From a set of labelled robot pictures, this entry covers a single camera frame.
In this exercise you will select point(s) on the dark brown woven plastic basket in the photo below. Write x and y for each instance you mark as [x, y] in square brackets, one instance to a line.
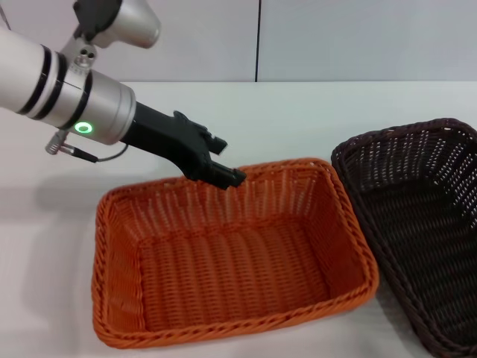
[421, 223]

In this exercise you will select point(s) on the orange woven plastic basket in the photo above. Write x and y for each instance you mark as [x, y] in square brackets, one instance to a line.
[231, 268]

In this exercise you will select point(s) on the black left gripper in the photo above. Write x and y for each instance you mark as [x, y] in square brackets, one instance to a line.
[164, 138]

